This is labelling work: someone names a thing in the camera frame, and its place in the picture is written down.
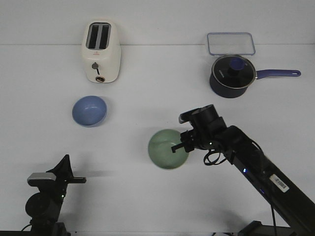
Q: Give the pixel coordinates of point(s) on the green bowl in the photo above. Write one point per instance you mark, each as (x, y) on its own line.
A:
(160, 152)

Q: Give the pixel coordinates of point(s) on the white two-slot toaster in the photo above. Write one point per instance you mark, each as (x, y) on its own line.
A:
(101, 51)

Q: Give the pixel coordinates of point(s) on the dark blue saucepan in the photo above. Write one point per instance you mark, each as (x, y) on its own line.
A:
(234, 93)

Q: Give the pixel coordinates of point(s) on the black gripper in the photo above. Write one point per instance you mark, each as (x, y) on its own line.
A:
(191, 140)
(58, 186)

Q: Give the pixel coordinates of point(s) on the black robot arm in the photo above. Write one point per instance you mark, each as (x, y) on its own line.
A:
(45, 206)
(211, 133)

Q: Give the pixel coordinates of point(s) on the clear plastic container lid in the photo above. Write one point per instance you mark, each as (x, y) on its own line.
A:
(224, 43)

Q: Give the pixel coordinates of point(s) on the glass pot lid blue knob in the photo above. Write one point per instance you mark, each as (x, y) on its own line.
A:
(233, 71)

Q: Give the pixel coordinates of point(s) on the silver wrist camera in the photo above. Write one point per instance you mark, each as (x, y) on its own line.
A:
(186, 116)
(39, 179)

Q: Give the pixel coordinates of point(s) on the blue bowl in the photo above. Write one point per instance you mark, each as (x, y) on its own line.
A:
(90, 111)

